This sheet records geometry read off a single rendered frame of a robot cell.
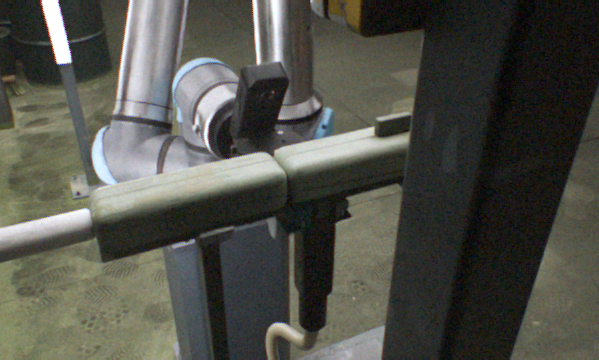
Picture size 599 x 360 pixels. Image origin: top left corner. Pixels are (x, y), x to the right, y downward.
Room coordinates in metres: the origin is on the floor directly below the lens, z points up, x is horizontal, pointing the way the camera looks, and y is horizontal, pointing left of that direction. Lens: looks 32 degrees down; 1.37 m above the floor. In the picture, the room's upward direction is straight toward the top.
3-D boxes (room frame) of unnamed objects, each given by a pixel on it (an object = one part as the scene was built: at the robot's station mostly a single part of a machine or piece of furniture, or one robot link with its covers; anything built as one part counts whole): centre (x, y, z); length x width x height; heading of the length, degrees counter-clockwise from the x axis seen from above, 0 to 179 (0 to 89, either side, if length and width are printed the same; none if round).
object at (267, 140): (0.52, 0.04, 1.07); 0.12 x 0.08 x 0.09; 25
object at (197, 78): (0.68, 0.11, 1.07); 0.12 x 0.09 x 0.10; 25
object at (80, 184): (2.12, 0.94, 0.01); 0.20 x 0.20 x 0.01; 25
